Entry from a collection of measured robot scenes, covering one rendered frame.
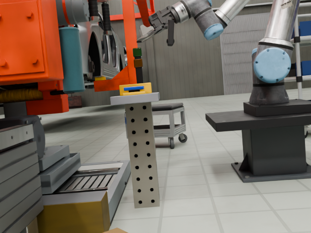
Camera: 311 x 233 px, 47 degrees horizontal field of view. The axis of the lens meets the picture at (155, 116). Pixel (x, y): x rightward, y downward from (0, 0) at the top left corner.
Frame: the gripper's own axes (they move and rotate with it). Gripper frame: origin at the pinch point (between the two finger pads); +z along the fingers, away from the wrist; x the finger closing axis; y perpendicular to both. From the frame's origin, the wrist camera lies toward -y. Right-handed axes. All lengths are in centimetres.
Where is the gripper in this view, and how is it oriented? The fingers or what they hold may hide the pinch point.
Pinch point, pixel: (139, 41)
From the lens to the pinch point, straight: 167.2
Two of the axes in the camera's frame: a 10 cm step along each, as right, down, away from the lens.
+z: -8.6, 5.1, -0.2
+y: -5.0, -8.6, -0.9
